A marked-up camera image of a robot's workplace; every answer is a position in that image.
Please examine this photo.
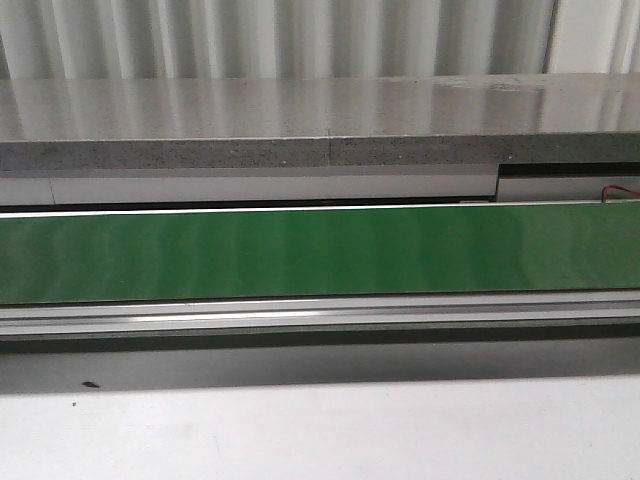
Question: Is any grey stone counter slab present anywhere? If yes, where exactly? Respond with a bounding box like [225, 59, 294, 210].
[1, 74, 639, 172]

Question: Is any green conveyor belt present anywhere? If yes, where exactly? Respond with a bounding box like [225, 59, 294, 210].
[1, 202, 639, 305]

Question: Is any white pleated curtain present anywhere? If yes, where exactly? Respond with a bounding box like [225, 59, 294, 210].
[1, 1, 639, 79]

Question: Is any red and black wire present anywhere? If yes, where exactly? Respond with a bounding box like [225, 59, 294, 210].
[600, 185, 640, 204]

